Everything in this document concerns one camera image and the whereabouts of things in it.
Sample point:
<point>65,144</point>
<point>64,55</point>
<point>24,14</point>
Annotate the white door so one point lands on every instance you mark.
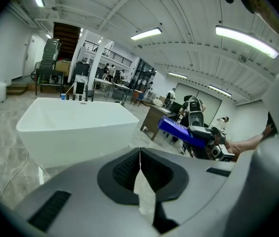
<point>31,58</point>

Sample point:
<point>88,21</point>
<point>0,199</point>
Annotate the grey wrapped stack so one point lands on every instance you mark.
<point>50,53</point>

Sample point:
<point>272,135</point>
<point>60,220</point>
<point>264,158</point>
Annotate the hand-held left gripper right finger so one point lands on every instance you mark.
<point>191,186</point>

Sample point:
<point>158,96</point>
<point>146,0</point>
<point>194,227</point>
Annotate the wall fan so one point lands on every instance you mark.
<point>242,58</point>

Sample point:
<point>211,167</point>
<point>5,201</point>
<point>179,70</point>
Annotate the white bathtub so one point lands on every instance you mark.
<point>80,137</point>

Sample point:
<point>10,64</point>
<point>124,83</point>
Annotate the person's black clothing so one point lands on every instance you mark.
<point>270,120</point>

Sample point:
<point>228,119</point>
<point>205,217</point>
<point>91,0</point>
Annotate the white stick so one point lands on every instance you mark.
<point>70,89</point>

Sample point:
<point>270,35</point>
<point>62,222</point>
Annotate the grey handheld device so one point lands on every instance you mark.
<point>195,117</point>

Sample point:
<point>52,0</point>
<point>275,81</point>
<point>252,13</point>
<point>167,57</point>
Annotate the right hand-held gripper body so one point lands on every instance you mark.
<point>216,152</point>

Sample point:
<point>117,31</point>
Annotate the white framed panel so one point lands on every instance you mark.
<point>80,78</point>

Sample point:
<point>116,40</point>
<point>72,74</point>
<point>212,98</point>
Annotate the stacked cardboard boxes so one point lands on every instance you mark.
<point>63,68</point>

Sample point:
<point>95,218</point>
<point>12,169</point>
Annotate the blue chair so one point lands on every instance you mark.
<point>139,96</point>

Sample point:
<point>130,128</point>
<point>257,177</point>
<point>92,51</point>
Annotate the white round basin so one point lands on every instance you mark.
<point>158,102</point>

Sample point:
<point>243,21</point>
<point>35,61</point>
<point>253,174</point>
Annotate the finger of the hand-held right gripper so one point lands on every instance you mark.
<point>201,132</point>

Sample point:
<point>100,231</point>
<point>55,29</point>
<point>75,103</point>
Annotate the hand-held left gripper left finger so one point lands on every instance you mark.
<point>80,201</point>

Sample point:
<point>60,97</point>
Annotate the blue bottle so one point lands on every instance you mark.
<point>174,130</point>

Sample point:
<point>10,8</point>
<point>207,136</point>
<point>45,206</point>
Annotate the wooden steps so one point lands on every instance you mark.
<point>16,90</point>

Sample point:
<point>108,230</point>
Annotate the black balcony railing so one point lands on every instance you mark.
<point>119,56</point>

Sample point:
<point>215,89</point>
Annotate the white work table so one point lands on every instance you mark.
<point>102,81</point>

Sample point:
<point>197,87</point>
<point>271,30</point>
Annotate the brown wooden staircase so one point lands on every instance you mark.
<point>66,38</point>

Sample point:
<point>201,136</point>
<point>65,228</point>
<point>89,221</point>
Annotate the blue cup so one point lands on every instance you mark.
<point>63,96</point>

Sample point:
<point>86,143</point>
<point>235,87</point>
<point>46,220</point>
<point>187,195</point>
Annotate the person's right forearm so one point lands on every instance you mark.
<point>245,144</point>

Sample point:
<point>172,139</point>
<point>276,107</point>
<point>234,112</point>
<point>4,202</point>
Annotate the wooden vanity cabinet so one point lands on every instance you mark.
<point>151,120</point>

